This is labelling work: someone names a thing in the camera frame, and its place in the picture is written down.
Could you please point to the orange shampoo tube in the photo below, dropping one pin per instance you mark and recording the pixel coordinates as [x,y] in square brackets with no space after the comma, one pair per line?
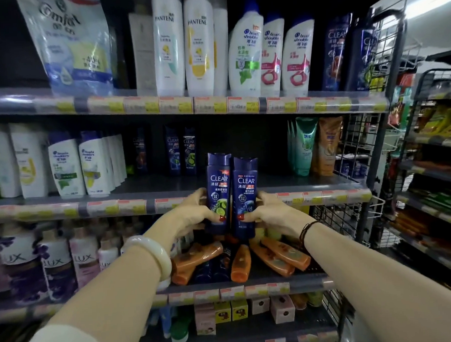
[328,144]

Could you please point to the large pink soap box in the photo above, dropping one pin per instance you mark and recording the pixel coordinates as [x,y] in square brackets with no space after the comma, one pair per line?
[282,309]

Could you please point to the white blue-cap shampoo bottle green label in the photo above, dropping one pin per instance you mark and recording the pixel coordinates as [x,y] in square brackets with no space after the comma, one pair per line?
[246,58]

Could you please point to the small white body wash bottle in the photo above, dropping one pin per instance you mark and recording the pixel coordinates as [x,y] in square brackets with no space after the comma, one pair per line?
[107,254]

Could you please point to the beige conditioner bottle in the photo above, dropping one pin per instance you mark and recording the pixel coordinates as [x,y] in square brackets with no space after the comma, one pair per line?
[142,56]

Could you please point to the person's left hand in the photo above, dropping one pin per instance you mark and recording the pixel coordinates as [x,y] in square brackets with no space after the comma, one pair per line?
[186,216]

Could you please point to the person's left thumb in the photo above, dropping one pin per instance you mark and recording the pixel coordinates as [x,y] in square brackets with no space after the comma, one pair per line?
[212,217]

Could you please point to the orange shampoo bottle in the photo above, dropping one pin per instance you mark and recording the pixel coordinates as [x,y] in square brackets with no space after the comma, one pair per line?
[271,262]
[194,263]
[241,264]
[288,253]

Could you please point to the purple body wash bottle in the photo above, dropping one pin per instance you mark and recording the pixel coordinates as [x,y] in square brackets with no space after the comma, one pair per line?
[57,264]
[21,266]

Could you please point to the person's left forearm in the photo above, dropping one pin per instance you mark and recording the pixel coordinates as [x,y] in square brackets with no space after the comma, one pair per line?
[111,292]

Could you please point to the pink body wash bottle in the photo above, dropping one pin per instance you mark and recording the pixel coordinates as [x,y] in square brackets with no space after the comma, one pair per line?
[84,257]

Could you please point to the person's right forearm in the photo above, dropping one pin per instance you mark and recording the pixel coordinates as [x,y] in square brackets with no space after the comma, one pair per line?
[374,282]

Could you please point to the rows of snack packets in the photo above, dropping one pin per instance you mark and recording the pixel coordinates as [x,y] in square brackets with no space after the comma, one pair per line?
[442,203]

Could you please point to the white soap box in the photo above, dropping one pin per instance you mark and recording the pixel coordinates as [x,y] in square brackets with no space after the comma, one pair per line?
[259,306]

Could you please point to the white blue-cap shampoo bottle pink label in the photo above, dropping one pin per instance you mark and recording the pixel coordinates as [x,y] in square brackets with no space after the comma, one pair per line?
[272,61]
[299,59]

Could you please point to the large dark blue shampoo bottle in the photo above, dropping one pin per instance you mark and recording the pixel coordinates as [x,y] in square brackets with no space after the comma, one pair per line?
[363,60]
[334,53]

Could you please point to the person's right hand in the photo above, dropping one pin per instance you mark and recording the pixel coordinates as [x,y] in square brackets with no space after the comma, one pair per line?
[275,215]

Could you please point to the side shelving unit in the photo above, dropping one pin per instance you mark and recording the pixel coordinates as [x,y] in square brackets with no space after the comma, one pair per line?
[429,173]

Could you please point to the grey shelf frame post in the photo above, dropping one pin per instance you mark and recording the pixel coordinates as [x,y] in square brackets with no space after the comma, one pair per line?
[391,130]

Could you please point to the yellow soap box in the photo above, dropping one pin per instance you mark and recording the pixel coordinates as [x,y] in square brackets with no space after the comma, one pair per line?
[239,310]
[222,312]

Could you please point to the row of white bottles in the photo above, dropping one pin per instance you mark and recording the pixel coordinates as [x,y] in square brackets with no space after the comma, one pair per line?
[116,159]

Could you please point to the blue white refill pouch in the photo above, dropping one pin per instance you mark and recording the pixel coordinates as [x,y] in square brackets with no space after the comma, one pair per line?
[71,45]

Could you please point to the person's right thumb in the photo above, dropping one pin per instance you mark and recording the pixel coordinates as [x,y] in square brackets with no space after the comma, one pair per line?
[248,216]

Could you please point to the teal shampoo tube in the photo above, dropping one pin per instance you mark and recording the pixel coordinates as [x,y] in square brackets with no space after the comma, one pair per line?
[305,146]

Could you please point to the dark blue shampoo bottle green label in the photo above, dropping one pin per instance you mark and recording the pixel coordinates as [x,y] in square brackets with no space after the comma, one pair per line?
[218,184]

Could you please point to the tall plain white bottle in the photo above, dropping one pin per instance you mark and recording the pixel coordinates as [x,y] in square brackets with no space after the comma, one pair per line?
[221,44]

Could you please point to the small white blue-cap shampoo bottle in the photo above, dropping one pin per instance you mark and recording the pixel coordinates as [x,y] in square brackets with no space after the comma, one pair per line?
[65,166]
[94,164]

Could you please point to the tall white shampoo bottle yellow label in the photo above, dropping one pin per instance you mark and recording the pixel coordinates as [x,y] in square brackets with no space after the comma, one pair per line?
[199,45]

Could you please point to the lying dark blue bottle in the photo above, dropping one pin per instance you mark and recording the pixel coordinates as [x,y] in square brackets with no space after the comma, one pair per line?
[213,269]

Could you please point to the white jade bangle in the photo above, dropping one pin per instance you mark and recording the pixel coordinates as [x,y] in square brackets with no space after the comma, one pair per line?
[154,252]

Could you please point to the dark shampoo bottle red label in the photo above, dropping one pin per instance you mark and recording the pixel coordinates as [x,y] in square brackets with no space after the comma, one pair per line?
[140,150]

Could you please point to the green capped tube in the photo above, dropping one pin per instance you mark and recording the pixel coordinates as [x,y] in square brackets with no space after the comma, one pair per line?
[179,332]

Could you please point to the blue tube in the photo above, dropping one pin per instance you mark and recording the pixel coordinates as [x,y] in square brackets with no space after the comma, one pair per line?
[166,323]

